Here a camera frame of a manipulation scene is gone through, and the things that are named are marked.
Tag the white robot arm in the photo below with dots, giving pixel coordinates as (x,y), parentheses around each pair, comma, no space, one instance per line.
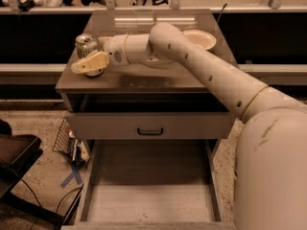
(270,171)

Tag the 7up soda can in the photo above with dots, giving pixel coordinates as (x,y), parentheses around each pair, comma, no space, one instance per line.
(85,44)

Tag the wire mesh basket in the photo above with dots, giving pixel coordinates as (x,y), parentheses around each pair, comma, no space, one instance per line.
(69,147)

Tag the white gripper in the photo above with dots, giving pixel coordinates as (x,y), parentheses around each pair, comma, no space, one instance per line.
(115,51)

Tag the open grey middle drawer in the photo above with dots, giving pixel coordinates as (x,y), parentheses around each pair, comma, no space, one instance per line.
(150,185)

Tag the black drawer handle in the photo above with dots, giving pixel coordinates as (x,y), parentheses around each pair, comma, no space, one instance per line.
(144,132)

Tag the closed grey upper drawer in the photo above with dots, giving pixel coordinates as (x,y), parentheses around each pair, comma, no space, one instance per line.
(177,126)

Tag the grey drawer cabinet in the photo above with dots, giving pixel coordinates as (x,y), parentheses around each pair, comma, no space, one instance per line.
(137,88)

